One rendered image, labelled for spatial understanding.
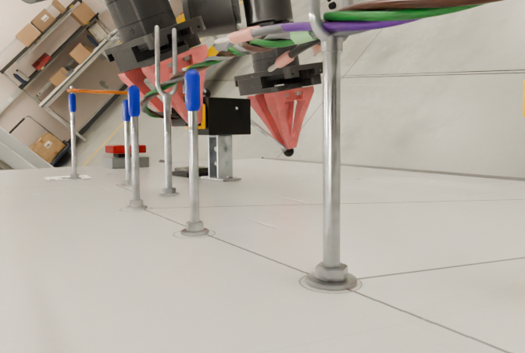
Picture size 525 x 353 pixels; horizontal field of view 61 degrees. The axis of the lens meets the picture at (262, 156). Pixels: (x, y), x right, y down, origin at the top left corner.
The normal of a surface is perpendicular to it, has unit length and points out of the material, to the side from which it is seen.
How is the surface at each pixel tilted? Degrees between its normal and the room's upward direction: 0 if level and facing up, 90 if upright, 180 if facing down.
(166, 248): 48
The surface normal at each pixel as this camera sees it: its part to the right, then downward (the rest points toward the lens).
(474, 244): -0.01, -1.00
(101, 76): 0.47, 0.14
